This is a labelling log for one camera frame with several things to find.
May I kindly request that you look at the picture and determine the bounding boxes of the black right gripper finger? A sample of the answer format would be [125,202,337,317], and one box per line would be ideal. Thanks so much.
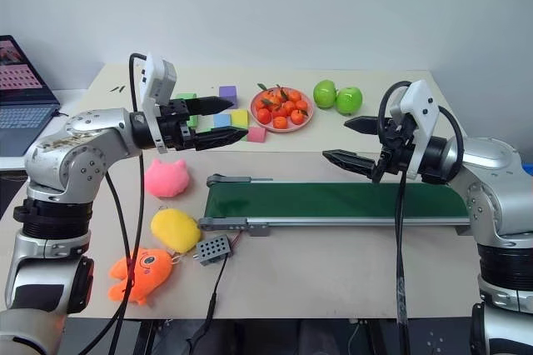
[321,148,379,179]
[344,115,383,137]

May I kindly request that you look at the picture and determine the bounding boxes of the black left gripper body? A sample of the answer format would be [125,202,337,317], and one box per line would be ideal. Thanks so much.
[156,97,197,152]

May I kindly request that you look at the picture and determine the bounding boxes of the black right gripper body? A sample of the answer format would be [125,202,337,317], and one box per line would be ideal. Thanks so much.
[371,114,418,183]

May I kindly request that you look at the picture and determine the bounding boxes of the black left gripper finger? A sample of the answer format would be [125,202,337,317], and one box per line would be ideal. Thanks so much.
[192,127,250,153]
[185,96,235,117]

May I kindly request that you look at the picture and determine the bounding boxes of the green belt conveyor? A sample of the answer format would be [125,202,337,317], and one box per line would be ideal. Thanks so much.
[197,172,474,240]

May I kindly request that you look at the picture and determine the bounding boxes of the purple foam block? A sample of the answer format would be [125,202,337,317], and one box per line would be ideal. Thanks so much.
[218,85,239,109]

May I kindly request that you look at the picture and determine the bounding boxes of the yellow-green foam block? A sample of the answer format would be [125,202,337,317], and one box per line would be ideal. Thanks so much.
[229,108,252,131]

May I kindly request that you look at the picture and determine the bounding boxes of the green apple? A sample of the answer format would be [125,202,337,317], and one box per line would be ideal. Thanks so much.
[335,86,364,117]
[312,79,339,109]

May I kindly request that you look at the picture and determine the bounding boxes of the pink foam block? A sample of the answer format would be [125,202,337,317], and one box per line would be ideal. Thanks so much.
[246,126,268,144]

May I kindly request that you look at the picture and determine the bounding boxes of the pink plush toy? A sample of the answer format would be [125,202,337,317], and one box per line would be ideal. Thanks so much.
[143,157,192,199]

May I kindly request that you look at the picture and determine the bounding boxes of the pink plate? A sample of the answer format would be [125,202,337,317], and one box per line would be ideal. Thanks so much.
[249,87,315,135]

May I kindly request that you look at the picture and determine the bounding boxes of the yellow plush toy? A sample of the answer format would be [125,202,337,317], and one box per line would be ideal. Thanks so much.
[149,207,203,255]

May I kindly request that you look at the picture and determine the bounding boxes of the grey perforated control box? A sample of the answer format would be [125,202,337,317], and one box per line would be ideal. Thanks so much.
[195,234,233,267]

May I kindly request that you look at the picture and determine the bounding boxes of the orange fish plush toy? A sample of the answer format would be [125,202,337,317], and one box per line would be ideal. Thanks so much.
[108,247,182,308]

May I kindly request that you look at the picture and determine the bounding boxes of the dark blue laptop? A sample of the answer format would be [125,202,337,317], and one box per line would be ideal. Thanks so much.
[0,34,62,158]

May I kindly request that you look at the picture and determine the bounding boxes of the white side desk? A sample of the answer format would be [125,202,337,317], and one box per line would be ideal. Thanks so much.
[0,153,31,173]

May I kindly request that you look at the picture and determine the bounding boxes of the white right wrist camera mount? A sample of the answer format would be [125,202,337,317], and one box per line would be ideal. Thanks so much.
[388,78,441,178]

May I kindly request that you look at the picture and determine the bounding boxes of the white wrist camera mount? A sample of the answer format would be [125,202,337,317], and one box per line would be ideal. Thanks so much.
[140,52,178,154]
[388,78,441,178]

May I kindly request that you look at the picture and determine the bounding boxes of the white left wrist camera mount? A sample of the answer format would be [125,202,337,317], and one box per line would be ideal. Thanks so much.
[140,52,178,154]

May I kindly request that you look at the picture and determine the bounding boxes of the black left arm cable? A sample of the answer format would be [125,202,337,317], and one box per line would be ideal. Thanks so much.
[81,52,153,355]

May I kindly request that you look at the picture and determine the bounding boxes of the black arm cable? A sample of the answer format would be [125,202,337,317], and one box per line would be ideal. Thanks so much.
[377,80,466,355]
[81,52,153,355]

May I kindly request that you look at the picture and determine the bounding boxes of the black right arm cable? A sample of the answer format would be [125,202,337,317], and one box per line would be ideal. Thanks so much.
[377,80,466,355]

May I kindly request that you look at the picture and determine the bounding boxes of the black table frame leg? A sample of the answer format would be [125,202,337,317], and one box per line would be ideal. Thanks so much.
[133,320,158,355]

